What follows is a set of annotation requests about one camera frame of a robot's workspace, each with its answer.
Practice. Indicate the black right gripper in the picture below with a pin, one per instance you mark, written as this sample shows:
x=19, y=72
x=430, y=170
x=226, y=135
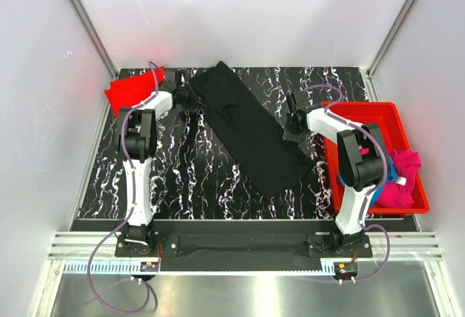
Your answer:
x=297, y=139

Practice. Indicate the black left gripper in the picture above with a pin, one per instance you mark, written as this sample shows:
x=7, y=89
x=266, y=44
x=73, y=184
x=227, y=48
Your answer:
x=194, y=102

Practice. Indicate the black t shirt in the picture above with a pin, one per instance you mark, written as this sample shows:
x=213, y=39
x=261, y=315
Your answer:
x=251, y=135

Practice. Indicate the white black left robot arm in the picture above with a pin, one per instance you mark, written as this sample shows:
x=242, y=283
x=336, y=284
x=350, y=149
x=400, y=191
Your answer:
x=136, y=144

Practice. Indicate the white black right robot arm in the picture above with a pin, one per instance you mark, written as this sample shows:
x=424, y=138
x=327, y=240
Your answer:
x=355, y=142

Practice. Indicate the folded red t shirt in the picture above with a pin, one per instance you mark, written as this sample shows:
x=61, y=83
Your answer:
x=125, y=93

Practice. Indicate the red plastic bin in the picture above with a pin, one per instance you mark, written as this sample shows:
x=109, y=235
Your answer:
x=384, y=114

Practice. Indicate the blue t shirt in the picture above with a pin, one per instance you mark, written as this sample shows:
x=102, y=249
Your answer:
x=390, y=173

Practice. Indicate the pink t shirt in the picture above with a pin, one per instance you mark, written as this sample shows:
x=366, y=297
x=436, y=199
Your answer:
x=398, y=194

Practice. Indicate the aluminium frame post left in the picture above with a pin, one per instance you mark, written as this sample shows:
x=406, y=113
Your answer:
x=92, y=34

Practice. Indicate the aluminium frame post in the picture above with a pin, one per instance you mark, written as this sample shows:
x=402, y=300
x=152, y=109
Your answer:
x=92, y=34
x=395, y=28

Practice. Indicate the aluminium front rail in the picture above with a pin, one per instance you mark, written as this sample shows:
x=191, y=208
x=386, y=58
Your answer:
x=401, y=246

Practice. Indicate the aluminium frame post right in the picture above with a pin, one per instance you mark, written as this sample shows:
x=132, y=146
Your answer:
x=395, y=28

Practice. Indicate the white slotted cable duct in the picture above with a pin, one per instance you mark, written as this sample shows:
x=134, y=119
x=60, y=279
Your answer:
x=145, y=268

